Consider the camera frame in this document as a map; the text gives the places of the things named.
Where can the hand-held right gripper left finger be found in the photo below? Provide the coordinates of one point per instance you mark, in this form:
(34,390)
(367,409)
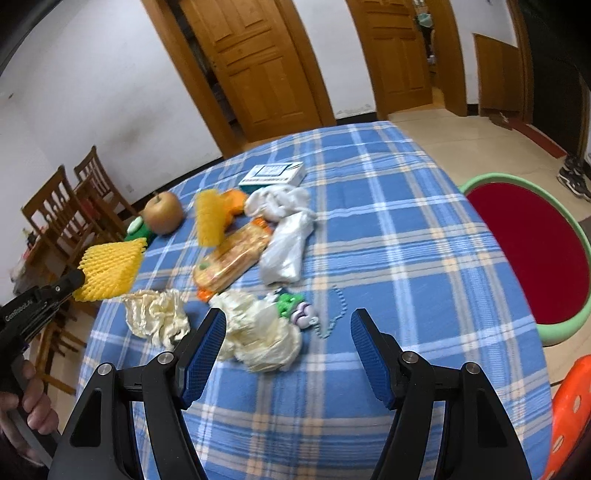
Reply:
(205,355)

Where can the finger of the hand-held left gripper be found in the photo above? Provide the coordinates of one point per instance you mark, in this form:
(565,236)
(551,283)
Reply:
(64,285)

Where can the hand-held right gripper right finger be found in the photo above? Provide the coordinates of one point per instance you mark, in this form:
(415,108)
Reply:
(371,357)

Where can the yellow foam fruit net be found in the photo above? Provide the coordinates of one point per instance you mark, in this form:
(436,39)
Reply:
(208,217)
(111,270)

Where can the large cream bag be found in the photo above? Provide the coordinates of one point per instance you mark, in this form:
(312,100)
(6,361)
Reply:
(258,339)

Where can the small cream wrapper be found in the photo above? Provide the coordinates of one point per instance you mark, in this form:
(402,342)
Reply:
(157,316)

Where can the orange snack packet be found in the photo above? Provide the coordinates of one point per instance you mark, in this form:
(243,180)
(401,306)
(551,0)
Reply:
(233,258)

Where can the white plastic bag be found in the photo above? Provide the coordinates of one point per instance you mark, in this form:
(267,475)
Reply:
(286,249)

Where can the white tissue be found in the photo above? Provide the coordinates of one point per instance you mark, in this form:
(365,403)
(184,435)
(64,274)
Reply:
(277,201)

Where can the red bin with green rim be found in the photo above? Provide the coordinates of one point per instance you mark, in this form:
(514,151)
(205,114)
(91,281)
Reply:
(531,258)

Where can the person's left hand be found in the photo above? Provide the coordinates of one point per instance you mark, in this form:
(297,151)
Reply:
(39,406)

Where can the wooden chair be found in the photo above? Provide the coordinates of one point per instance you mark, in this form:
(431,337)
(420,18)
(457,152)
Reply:
(55,350)
(99,184)
(57,217)

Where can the green and purple toy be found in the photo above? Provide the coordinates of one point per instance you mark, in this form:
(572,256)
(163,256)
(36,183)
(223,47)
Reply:
(295,309)

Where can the green plastic toy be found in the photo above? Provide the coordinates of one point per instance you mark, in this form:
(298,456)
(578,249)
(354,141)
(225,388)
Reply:
(138,229)

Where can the blue plaid tablecloth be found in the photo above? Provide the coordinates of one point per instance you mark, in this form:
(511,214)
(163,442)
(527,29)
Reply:
(392,240)

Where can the brown apple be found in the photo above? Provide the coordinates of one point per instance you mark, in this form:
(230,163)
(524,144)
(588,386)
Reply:
(162,213)

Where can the orange plastic toy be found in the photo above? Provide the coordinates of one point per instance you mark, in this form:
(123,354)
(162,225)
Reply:
(235,203)

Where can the small white printed box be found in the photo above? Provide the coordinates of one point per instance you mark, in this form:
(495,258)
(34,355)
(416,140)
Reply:
(274,173)

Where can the orange plastic stool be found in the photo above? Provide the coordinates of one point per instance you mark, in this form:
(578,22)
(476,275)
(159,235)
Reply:
(572,415)

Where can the black sneaker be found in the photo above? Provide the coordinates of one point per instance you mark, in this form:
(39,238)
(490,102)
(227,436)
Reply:
(579,162)
(575,184)

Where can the brown slippers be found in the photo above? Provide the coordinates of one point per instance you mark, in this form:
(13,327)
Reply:
(499,120)

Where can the red floor mat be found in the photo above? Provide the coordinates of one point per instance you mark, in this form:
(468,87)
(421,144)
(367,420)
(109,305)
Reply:
(540,138)

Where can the wooden panel door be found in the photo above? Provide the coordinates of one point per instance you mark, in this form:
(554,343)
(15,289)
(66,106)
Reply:
(397,50)
(258,69)

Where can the short wooden panel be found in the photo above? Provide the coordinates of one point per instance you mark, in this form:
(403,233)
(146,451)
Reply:
(498,74)

